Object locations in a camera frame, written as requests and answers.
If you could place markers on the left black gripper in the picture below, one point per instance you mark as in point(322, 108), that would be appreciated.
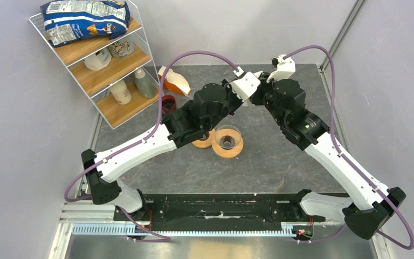
point(229, 88)

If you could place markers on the blue Doritos chip bag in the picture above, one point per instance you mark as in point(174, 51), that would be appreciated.
point(66, 22)

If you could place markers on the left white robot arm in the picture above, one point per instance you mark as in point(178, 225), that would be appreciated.
point(184, 125)

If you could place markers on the red black dripper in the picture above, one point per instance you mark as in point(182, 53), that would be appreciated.
point(168, 104)

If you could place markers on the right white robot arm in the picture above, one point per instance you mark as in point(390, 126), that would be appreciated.
point(370, 203)

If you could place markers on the clear glass dripper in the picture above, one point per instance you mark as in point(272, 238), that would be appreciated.
point(228, 137)

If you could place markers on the grey green bottle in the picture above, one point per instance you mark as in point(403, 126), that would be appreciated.
point(144, 84)

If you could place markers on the white wire wooden shelf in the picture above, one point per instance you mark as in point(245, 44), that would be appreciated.
point(118, 76)

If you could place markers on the white plastic jug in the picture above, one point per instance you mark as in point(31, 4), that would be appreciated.
point(98, 60)

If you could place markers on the wooden ring stand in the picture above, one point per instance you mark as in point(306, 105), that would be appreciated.
point(227, 153)
point(206, 140)

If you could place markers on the orange white filter box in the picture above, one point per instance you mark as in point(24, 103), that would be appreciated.
point(175, 82)

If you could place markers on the white paper coffee filter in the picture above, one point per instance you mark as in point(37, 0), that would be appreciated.
point(247, 104)

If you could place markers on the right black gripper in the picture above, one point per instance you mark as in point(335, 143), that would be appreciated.
point(256, 97)

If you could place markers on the cream white bottle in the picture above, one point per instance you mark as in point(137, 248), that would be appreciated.
point(120, 92)

